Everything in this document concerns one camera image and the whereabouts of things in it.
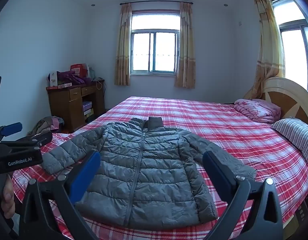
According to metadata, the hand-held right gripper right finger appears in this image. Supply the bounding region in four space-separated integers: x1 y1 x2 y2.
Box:
202 151 285 240

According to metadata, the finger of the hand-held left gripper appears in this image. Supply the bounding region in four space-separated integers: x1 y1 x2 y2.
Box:
0 131 53 153
0 122 23 138

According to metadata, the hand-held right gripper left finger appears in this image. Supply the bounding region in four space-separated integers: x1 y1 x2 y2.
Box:
19 151 102 240

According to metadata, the grey puffer jacket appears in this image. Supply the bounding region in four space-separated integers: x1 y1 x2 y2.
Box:
40 116 257 230

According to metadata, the pile of clothes on floor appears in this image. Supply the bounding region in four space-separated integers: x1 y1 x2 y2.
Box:
27 116 65 137

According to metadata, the person's left hand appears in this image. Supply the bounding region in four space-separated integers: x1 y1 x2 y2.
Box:
1 174 16 219

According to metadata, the brown wooden desk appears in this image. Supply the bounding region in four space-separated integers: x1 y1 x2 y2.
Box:
46 79 106 133

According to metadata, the red plaid bed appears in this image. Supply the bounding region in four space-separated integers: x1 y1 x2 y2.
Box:
12 96 308 240

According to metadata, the purple cloth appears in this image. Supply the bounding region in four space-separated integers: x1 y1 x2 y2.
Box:
56 70 92 87

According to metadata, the red plaid pillow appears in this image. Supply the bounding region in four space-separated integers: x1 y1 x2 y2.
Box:
234 99 282 124

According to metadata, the red cardboard box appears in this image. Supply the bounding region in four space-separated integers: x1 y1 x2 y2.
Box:
70 64 89 78

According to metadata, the striped pillow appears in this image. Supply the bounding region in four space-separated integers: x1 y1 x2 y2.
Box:
270 117 308 164

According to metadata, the wooden bed headboard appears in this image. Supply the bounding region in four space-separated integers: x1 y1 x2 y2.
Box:
259 77 308 128

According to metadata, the yellow patterned curtain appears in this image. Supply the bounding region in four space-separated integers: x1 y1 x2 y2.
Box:
174 2 196 89
114 2 132 86

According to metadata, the long yellow side curtain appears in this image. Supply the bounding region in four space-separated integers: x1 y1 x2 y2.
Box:
244 0 285 100

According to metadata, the sliding glass window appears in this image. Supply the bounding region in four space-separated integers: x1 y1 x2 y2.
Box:
130 10 181 75

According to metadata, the large side window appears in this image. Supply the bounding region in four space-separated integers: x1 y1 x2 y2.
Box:
269 0 308 93

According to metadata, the black curtain rod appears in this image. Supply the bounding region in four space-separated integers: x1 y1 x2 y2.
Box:
119 1 193 6

